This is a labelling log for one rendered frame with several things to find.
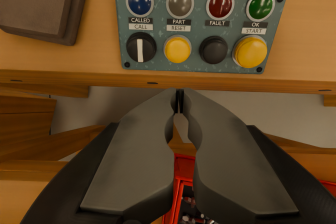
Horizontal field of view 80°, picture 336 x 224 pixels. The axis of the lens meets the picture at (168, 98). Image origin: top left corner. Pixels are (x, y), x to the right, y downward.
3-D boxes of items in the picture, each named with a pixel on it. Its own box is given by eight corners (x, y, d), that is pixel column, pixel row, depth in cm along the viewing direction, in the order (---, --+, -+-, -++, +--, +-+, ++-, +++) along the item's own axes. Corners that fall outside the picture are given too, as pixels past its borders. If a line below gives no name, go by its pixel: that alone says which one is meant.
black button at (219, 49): (223, 61, 20) (225, 66, 19) (199, 60, 20) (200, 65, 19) (227, 38, 19) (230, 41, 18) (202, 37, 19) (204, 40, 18)
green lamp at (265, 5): (268, 21, 18) (276, 13, 17) (244, 20, 18) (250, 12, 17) (268, 1, 18) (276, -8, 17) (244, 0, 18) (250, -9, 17)
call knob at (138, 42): (154, 60, 20) (154, 64, 19) (129, 59, 20) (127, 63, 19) (154, 34, 19) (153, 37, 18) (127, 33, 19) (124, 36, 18)
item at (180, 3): (191, 18, 18) (193, 10, 17) (167, 17, 18) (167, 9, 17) (191, -2, 18) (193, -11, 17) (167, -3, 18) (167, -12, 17)
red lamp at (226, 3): (229, 19, 18) (235, 12, 17) (205, 18, 18) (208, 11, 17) (230, -1, 18) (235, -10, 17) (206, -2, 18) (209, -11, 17)
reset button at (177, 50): (188, 60, 20) (189, 65, 19) (164, 59, 20) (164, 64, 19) (190, 36, 19) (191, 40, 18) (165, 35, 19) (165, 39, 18)
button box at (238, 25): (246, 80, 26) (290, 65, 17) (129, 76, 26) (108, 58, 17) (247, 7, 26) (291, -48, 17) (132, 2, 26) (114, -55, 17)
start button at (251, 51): (259, 65, 21) (263, 70, 20) (231, 64, 21) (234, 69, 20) (267, 36, 19) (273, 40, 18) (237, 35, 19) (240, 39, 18)
